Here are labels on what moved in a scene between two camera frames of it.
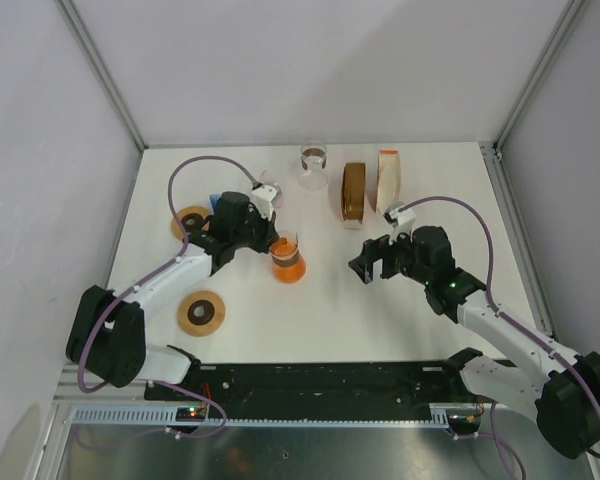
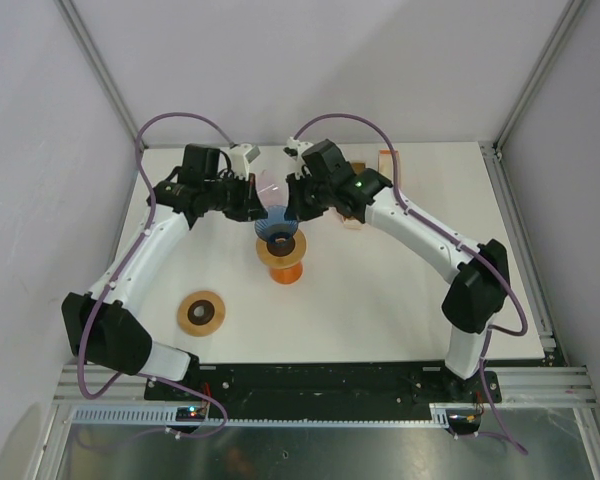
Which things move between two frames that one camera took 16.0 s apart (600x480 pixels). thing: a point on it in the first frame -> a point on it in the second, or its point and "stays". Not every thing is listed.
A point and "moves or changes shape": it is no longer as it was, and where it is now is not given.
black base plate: (415, 384) stays
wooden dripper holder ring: (194, 218) moves or changes shape
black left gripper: (268, 226) -> (251, 208)
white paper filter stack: (388, 179) stays
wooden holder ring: (201, 313) stays
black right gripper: (374, 250) -> (297, 210)
